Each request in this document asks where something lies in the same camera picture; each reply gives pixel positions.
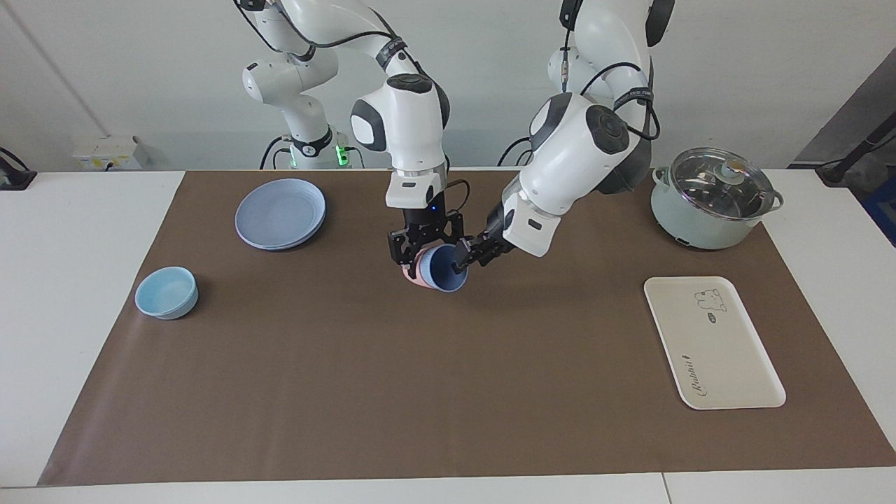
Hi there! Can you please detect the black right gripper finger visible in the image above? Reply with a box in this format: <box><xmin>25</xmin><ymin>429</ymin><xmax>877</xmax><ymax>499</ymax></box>
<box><xmin>440</xmin><ymin>210</ymin><xmax>465</xmax><ymax>247</ymax></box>
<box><xmin>388</xmin><ymin>230</ymin><xmax>421</xmax><ymax>271</ymax></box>

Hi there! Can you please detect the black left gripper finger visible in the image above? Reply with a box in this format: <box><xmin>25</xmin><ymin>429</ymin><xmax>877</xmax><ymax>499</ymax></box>
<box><xmin>451</xmin><ymin>239</ymin><xmax>481</xmax><ymax>275</ymax></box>
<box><xmin>475</xmin><ymin>238</ymin><xmax>506</xmax><ymax>271</ymax></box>

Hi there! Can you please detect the dark blue plastic cup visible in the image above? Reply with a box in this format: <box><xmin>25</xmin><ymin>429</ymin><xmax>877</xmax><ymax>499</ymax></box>
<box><xmin>418</xmin><ymin>244</ymin><xmax>468</xmax><ymax>293</ymax></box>

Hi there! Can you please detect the pink plastic cup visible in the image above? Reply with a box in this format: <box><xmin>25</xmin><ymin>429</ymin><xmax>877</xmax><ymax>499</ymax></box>
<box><xmin>402</xmin><ymin>252</ymin><xmax>438</xmax><ymax>289</ymax></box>

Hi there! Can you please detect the cream tray with rabbit print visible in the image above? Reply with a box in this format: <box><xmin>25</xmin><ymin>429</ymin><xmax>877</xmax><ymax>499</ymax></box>
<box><xmin>643</xmin><ymin>276</ymin><xmax>787</xmax><ymax>410</ymax></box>

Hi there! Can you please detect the brown table mat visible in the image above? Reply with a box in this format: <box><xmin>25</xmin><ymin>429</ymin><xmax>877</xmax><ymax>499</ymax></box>
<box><xmin>36</xmin><ymin>168</ymin><xmax>896</xmax><ymax>487</ymax></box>

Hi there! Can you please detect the blue round plate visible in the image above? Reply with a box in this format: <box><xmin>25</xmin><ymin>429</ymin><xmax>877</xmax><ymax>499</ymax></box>
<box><xmin>234</xmin><ymin>178</ymin><xmax>328</xmax><ymax>251</ymax></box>

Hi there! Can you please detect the pale green electric pot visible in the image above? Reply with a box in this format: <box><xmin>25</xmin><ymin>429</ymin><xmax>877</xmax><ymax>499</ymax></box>
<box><xmin>650</xmin><ymin>164</ymin><xmax>785</xmax><ymax>251</ymax></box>

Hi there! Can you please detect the glass pot lid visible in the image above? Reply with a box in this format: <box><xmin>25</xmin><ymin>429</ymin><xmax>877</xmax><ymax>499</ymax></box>
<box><xmin>668</xmin><ymin>147</ymin><xmax>776</xmax><ymax>221</ymax></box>

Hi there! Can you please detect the light blue bowl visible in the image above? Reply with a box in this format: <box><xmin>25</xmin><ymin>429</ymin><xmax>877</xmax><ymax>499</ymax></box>
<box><xmin>134</xmin><ymin>266</ymin><xmax>199</xmax><ymax>321</ymax></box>

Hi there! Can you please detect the white socket box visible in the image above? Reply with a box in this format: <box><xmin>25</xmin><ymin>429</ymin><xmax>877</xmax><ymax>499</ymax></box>
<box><xmin>72</xmin><ymin>135</ymin><xmax>149</xmax><ymax>171</ymax></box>

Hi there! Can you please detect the blue crate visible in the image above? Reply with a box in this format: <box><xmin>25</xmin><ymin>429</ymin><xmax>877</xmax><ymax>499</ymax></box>
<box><xmin>860</xmin><ymin>175</ymin><xmax>896</xmax><ymax>247</ymax></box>

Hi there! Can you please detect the black desk clamp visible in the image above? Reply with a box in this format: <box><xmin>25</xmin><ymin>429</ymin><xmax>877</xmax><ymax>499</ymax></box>
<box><xmin>0</xmin><ymin>147</ymin><xmax>37</xmax><ymax>191</ymax></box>

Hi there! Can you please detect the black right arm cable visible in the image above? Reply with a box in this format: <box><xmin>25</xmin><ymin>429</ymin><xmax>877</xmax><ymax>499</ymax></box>
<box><xmin>234</xmin><ymin>0</ymin><xmax>472</xmax><ymax>228</ymax></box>

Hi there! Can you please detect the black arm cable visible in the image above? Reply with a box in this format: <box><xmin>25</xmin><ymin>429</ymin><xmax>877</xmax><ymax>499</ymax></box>
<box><xmin>234</xmin><ymin>0</ymin><xmax>472</xmax><ymax>228</ymax></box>
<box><xmin>559</xmin><ymin>0</ymin><xmax>661</xmax><ymax>142</ymax></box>

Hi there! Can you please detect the black base cable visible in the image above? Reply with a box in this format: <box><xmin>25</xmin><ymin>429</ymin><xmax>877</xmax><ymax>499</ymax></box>
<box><xmin>497</xmin><ymin>135</ymin><xmax>534</xmax><ymax>167</ymax></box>
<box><xmin>259</xmin><ymin>135</ymin><xmax>295</xmax><ymax>169</ymax></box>

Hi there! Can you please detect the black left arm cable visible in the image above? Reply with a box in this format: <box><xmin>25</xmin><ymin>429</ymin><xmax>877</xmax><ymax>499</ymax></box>
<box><xmin>559</xmin><ymin>0</ymin><xmax>661</xmax><ymax>142</ymax></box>

